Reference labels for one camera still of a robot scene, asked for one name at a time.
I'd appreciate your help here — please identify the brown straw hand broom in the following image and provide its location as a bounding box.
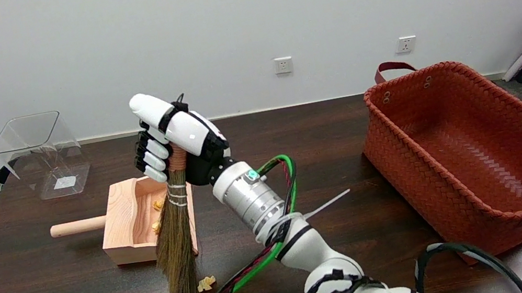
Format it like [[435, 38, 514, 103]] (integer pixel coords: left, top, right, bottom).
[[129, 94, 220, 293]]

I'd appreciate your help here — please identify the green black cable bundle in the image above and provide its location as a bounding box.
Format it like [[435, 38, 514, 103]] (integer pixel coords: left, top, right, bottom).
[[175, 141, 387, 293]]

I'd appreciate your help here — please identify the pink wooden dustpan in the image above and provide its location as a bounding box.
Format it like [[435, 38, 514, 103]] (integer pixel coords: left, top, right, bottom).
[[43, 168, 204, 279]]

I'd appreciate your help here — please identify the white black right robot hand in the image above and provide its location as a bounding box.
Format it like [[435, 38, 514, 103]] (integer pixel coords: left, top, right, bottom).
[[124, 80, 238, 196]]

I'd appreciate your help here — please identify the clear plastic container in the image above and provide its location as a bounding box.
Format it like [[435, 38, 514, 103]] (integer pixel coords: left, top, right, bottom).
[[0, 106, 95, 208]]

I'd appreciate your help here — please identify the red woven basket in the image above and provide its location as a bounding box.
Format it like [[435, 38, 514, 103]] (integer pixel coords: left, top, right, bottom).
[[350, 39, 522, 290]]

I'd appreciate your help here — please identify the black grey cable loop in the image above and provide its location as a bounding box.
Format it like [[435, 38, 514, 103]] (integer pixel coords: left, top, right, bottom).
[[410, 229, 522, 293]]

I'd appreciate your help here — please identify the black table clamp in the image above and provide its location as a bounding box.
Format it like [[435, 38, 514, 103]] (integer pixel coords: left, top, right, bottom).
[[0, 157, 28, 210]]

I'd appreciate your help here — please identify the white wall socket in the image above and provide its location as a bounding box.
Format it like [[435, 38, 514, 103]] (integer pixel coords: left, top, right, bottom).
[[273, 55, 295, 76], [395, 35, 419, 55]]

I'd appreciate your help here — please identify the white zip tie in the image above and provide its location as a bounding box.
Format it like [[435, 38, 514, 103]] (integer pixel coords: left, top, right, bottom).
[[250, 188, 358, 246]]

